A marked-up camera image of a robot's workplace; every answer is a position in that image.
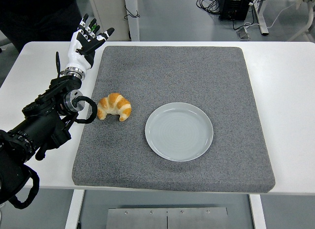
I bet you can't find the black cable on post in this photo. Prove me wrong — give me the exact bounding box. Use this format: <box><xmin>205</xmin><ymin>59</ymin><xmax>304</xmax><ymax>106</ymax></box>
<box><xmin>124</xmin><ymin>4</ymin><xmax>141</xmax><ymax>19</ymax></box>

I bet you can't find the white desk leg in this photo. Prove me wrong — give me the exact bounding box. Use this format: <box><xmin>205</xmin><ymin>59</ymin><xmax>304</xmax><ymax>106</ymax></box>
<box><xmin>253</xmin><ymin>0</ymin><xmax>269</xmax><ymax>35</ymax></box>

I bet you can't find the round pale grey plate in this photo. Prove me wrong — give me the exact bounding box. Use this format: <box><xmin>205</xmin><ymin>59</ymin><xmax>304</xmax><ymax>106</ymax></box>
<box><xmin>144</xmin><ymin>102</ymin><xmax>214</xmax><ymax>163</ymax></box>

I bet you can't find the white curved tube frame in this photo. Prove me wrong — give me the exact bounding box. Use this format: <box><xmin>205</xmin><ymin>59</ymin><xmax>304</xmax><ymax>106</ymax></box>
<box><xmin>286</xmin><ymin>0</ymin><xmax>315</xmax><ymax>42</ymax></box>

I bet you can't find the black floor cable bundle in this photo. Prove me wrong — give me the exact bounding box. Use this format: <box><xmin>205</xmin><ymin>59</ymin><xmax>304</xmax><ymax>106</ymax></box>
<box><xmin>196</xmin><ymin>0</ymin><xmax>221</xmax><ymax>15</ymax></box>

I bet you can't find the person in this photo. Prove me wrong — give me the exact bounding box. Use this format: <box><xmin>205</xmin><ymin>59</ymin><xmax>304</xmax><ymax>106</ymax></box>
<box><xmin>0</xmin><ymin>0</ymin><xmax>83</xmax><ymax>54</ymax></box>

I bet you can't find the white floor cable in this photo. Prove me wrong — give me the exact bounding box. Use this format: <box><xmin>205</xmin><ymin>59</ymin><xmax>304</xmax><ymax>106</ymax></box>
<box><xmin>232</xmin><ymin>2</ymin><xmax>297</xmax><ymax>32</ymax></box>

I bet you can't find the beige cabinet panel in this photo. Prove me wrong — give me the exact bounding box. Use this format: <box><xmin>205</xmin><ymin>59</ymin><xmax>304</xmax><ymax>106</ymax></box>
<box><xmin>86</xmin><ymin>0</ymin><xmax>130</xmax><ymax>41</ymax></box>

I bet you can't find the white square post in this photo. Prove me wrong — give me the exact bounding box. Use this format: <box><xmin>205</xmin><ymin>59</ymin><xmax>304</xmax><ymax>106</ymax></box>
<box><xmin>124</xmin><ymin>0</ymin><xmax>141</xmax><ymax>42</ymax></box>

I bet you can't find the clear grey foot pedal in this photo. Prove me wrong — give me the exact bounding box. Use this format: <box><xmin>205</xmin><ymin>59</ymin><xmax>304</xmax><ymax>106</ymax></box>
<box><xmin>236</xmin><ymin>27</ymin><xmax>252</xmax><ymax>40</ymax></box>

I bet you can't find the black computer box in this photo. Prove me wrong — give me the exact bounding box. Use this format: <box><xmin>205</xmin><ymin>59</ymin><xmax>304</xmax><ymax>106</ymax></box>
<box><xmin>218</xmin><ymin>0</ymin><xmax>254</xmax><ymax>21</ymax></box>

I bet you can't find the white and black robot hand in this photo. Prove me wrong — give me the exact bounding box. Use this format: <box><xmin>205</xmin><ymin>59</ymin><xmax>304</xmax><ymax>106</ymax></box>
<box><xmin>64</xmin><ymin>13</ymin><xmax>116</xmax><ymax>71</ymax></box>

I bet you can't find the white table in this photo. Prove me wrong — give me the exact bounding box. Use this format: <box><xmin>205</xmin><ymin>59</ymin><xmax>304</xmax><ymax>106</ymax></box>
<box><xmin>0</xmin><ymin>41</ymin><xmax>315</xmax><ymax>229</ymax></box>

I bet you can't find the grey metal plate with screws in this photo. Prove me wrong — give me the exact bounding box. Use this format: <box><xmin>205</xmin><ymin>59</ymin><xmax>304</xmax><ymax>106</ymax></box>
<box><xmin>106</xmin><ymin>207</ymin><xmax>229</xmax><ymax>229</ymax></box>

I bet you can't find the golden croissant bread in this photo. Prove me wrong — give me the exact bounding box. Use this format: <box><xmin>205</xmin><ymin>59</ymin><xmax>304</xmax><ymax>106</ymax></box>
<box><xmin>97</xmin><ymin>92</ymin><xmax>132</xmax><ymax>122</ymax></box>

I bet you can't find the grey felt mat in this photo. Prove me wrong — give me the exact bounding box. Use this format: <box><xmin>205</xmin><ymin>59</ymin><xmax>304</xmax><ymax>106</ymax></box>
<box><xmin>71</xmin><ymin>45</ymin><xmax>276</xmax><ymax>194</ymax></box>

